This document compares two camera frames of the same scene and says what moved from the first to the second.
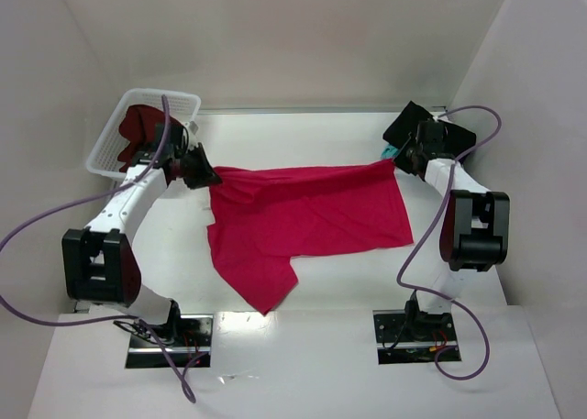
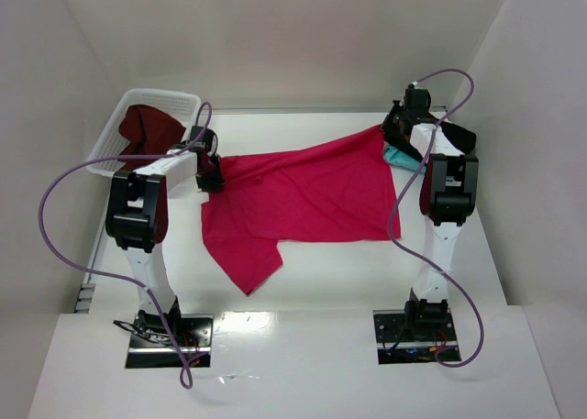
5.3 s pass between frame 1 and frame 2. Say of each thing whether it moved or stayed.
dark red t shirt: stayed
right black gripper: moved
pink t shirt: moved
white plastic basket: stayed
